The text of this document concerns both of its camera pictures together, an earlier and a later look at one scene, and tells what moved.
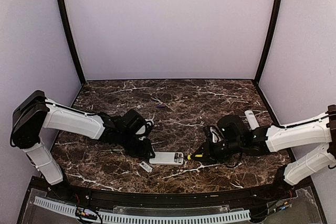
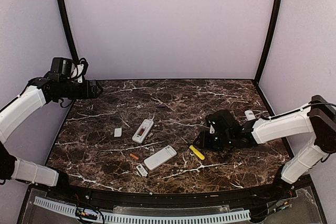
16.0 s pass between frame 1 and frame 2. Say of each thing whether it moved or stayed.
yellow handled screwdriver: moved
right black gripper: moved
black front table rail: stayed
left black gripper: moved
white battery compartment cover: moved
